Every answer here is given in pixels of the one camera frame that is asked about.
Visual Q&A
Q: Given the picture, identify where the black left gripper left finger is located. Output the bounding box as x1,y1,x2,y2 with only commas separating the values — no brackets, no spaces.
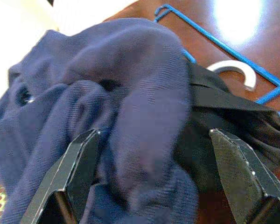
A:
20,128,101,224

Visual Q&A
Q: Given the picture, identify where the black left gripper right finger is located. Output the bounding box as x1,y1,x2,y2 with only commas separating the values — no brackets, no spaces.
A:
209,128,280,224

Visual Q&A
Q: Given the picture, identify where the black printed T-shirt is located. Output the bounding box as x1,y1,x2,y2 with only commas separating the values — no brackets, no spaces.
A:
172,63,280,224

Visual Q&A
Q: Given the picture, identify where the thin blue hanger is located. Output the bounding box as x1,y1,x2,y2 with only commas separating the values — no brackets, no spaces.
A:
154,4,280,119

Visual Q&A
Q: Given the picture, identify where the dark navy garment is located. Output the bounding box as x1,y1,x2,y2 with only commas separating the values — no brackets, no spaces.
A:
0,18,199,224

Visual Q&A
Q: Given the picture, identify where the white plastic hook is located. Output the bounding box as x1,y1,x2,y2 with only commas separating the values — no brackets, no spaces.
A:
206,60,258,92

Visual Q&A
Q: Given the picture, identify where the brown wooden dining table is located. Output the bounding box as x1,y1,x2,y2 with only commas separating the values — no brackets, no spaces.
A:
102,0,280,187

